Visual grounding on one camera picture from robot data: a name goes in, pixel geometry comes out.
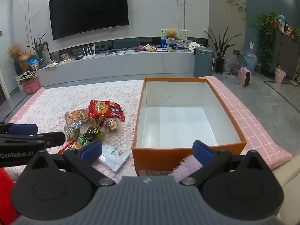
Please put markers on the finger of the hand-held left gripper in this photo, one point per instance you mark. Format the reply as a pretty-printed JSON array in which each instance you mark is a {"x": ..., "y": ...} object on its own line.
[
  {"x": 23, "y": 129},
  {"x": 51, "y": 138}
]

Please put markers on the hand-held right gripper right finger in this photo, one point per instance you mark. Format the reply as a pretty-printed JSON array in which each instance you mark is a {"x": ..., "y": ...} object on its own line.
[{"x": 202, "y": 151}]

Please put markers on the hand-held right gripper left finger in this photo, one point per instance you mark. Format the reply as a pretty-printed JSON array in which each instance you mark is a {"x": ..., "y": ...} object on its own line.
[{"x": 90, "y": 151}]

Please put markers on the green snack packet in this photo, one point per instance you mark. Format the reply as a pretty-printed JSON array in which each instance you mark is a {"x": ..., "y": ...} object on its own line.
[{"x": 83, "y": 140}]

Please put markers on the black yellow chocolate packet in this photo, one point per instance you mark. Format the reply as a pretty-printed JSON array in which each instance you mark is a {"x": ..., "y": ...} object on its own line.
[{"x": 96, "y": 130}]

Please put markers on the clear plastic snack bag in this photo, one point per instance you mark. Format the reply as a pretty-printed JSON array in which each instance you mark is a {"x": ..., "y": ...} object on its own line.
[{"x": 72, "y": 129}]

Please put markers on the white sachet packet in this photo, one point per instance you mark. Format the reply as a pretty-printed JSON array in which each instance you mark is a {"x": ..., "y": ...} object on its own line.
[
  {"x": 116, "y": 153},
  {"x": 110, "y": 164}
]

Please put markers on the clear chocolate snack packet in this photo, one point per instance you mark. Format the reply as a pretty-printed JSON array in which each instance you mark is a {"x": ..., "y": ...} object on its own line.
[{"x": 112, "y": 125}]

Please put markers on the orange fries snack packet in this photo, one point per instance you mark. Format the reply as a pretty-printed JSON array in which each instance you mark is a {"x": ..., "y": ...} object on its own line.
[{"x": 77, "y": 116}]

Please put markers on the orange cardboard box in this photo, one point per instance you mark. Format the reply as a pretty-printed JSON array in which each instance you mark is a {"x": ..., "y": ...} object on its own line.
[{"x": 178, "y": 126}]

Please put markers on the red cartoon snack packet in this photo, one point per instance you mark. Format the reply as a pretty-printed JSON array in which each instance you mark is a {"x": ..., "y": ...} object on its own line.
[{"x": 105, "y": 109}]

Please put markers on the red orange snack packet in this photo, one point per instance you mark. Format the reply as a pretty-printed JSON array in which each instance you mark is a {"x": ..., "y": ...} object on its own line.
[{"x": 68, "y": 147}]

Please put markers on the pink fluffy cloth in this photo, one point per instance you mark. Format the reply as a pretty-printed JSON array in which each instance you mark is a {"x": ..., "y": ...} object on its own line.
[{"x": 187, "y": 166}]

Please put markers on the person's red clothing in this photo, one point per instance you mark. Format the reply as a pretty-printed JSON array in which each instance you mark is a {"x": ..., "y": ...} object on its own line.
[{"x": 5, "y": 192}]

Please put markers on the pink crate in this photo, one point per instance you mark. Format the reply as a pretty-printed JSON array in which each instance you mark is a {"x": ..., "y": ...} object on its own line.
[{"x": 30, "y": 86}]

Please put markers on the pink checked cloth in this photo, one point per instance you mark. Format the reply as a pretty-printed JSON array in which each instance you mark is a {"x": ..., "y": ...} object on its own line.
[{"x": 246, "y": 121}]

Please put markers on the blue snack bag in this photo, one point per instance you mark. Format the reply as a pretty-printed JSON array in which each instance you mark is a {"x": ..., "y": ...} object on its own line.
[{"x": 34, "y": 63}]

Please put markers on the gold gourd vase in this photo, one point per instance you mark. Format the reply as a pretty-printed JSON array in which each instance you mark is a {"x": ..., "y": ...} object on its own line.
[{"x": 25, "y": 62}]

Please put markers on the loose papers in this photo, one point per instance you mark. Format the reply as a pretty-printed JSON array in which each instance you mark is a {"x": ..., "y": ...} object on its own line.
[{"x": 54, "y": 64}]

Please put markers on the dried flower bunch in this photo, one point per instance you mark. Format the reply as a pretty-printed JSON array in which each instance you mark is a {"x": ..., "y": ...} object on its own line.
[{"x": 14, "y": 51}]

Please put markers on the pink card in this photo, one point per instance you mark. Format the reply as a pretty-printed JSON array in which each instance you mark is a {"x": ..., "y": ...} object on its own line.
[{"x": 64, "y": 56}]

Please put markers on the thin-leaf potted plant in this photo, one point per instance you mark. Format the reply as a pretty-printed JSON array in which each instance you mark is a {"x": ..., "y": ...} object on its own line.
[{"x": 38, "y": 46}]

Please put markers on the pink heater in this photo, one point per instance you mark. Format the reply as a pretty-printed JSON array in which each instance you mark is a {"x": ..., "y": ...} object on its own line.
[{"x": 244, "y": 76}]

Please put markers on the grey trash can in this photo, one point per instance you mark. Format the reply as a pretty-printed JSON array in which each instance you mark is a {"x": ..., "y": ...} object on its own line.
[{"x": 204, "y": 62}]

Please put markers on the grey television console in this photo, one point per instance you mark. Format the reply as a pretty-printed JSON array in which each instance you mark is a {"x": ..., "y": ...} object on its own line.
[{"x": 117, "y": 65}]

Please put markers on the white router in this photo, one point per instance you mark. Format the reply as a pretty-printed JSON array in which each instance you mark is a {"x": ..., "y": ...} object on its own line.
[{"x": 88, "y": 55}]

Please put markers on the long-leaf potted plant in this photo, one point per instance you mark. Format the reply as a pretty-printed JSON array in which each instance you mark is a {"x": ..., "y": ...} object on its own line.
[{"x": 220, "y": 51}]

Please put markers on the blue water jug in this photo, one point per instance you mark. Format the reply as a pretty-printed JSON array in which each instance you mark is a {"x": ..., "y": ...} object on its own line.
[{"x": 249, "y": 61}]

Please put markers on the white round object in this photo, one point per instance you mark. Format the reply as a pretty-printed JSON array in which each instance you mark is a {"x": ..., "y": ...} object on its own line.
[{"x": 193, "y": 45}]

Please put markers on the pink bucket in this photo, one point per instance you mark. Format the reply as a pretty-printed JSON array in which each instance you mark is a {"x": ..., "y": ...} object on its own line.
[{"x": 280, "y": 76}]

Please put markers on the blue round tin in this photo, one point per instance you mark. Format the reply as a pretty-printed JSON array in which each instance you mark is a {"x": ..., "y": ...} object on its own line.
[{"x": 173, "y": 47}]

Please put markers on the kitchen scale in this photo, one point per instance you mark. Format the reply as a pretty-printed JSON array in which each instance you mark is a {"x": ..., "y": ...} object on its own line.
[{"x": 162, "y": 49}]

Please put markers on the blue white box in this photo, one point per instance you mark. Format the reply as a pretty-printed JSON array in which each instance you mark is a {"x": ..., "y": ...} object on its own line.
[{"x": 164, "y": 44}]

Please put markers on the pile of snack bags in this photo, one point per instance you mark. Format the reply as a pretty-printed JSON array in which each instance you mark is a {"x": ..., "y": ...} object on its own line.
[{"x": 147, "y": 48}]

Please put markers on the grey side cabinet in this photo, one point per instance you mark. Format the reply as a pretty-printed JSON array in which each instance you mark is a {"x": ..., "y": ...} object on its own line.
[{"x": 286, "y": 54}]

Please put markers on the black flat television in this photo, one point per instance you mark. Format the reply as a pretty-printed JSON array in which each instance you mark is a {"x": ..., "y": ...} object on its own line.
[{"x": 89, "y": 9}]

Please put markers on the bushy green potted plant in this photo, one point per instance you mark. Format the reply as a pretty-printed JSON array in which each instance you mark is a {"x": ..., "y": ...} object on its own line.
[{"x": 268, "y": 28}]

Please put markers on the plastic bottle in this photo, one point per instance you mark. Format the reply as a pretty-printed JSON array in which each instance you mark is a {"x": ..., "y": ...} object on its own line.
[{"x": 281, "y": 21}]

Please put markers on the wall outlet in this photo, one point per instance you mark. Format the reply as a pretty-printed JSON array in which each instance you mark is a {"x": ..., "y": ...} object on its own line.
[{"x": 235, "y": 51}]

